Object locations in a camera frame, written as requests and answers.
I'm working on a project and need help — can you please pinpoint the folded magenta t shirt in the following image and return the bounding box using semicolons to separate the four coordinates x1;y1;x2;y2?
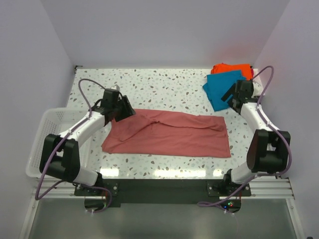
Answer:
250;68;254;79

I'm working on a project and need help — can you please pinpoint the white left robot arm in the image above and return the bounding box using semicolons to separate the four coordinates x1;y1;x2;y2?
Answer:
39;89;135;195

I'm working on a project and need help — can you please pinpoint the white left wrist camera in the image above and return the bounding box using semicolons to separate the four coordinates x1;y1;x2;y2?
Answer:
111;85;120;91

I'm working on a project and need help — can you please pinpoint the aluminium table frame rail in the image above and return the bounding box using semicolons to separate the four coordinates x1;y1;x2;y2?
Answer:
249;97;296;200

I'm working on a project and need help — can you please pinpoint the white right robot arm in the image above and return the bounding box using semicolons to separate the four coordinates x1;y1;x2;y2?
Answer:
221;80;292;196

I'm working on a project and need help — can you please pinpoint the white plastic basket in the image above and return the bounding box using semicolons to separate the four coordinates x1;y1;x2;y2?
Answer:
26;108;105;186

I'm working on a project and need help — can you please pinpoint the blue t shirt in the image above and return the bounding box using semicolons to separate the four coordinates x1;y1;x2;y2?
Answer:
202;70;246;112

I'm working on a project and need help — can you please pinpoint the folded orange t shirt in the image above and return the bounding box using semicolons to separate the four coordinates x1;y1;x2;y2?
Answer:
211;63;251;80

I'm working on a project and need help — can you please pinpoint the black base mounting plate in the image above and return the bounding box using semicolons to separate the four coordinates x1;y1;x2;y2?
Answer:
74;179;252;212

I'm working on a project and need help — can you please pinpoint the folded white t shirt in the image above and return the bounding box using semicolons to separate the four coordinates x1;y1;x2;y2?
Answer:
252;69;264;97

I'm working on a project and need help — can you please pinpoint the salmon pink t shirt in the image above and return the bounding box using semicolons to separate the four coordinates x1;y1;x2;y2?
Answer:
101;109;231;158

